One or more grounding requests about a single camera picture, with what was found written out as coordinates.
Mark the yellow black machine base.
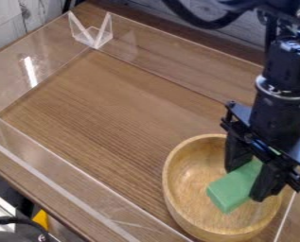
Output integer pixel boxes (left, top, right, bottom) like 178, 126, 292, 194
0, 185, 69, 242

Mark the clear acrylic corner bracket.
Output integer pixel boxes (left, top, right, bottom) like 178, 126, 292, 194
67, 12, 113, 50

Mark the black cable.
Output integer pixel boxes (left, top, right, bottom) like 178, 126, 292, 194
161, 0, 245, 31

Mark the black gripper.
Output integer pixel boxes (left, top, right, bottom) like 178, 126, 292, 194
220, 91, 300, 202

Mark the green rectangular block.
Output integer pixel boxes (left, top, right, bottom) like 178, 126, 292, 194
206, 159, 263, 214

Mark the brown wooden bowl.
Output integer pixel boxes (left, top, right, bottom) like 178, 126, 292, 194
162, 134, 283, 242

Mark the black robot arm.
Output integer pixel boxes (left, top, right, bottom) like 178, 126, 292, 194
220, 0, 300, 201

